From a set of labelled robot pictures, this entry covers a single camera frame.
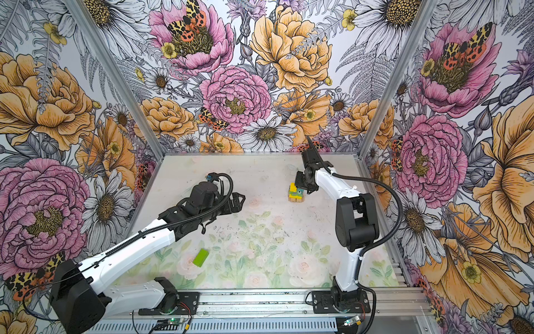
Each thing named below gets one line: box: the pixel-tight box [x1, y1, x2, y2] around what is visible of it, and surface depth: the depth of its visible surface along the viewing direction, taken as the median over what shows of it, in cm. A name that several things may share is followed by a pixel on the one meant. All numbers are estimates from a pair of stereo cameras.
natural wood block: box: [287, 195, 304, 203], surface depth 101 cm
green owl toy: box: [288, 187, 305, 200], surface depth 101 cm
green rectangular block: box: [192, 248, 210, 268], surface depth 87 cm
